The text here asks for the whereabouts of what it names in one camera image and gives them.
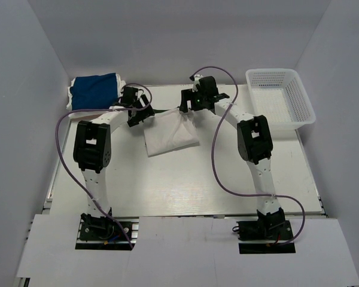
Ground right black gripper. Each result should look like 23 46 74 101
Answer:
180 87 208 112

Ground white green raglan t shirt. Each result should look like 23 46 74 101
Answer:
143 109 199 157

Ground blue t shirt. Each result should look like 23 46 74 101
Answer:
69 73 119 110

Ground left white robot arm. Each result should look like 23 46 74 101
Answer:
73 86 154 218

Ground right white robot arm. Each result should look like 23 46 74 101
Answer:
179 75 285 239

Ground white plastic basket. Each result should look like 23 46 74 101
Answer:
245 68 316 130

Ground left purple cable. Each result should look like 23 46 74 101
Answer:
55 84 154 251

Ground purple cable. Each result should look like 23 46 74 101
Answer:
188 65 307 246
55 84 154 251

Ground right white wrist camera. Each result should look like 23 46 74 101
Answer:
190 74 203 92

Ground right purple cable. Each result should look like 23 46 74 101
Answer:
188 65 307 246

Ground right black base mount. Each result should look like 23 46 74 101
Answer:
232 221 296 255

